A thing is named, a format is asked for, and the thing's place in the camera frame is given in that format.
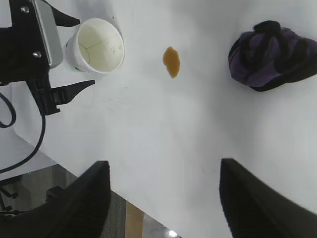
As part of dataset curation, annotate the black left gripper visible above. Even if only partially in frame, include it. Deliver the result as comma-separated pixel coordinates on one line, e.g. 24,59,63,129
0,0,96,117

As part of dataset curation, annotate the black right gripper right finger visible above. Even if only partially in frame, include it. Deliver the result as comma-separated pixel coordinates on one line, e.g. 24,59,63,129
219,158,317,238

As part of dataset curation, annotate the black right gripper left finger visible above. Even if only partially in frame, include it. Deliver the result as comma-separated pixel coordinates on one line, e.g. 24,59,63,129
0,160,111,238

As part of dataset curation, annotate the white paper coffee cup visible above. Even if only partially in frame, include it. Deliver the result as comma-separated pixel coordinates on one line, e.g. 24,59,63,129
63,16,125,74

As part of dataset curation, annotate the purple and black cloth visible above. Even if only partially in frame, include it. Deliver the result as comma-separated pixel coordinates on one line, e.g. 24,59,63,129
228,20,317,92

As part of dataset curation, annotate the small black equipment base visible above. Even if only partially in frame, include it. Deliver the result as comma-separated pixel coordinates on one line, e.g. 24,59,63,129
45,186,64,204

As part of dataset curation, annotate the light wooden table leg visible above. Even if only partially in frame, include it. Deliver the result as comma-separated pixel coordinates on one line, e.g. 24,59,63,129
125,200,145,238

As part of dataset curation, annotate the black tripod stand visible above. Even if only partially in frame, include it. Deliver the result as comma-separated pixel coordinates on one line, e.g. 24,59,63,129
0,178,19,216

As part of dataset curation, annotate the brown coffee spill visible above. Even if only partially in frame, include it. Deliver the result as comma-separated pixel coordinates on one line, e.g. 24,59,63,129
162,46,181,79

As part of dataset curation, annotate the silver camera mount plate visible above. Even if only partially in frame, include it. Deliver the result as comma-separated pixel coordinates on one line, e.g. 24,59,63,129
31,0,63,70

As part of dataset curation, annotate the thin black cable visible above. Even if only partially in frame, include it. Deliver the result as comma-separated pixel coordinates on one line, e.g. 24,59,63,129
0,93,47,174

